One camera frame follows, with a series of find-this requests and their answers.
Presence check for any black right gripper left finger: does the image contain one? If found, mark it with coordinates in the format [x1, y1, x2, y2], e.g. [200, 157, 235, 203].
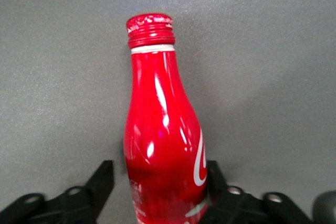
[0, 160, 114, 224]

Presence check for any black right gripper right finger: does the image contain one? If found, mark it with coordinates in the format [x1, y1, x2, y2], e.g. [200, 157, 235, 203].
[202, 160, 312, 224]

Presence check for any red coke bottle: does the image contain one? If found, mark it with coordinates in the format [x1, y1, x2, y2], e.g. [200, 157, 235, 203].
[123, 13, 209, 224]

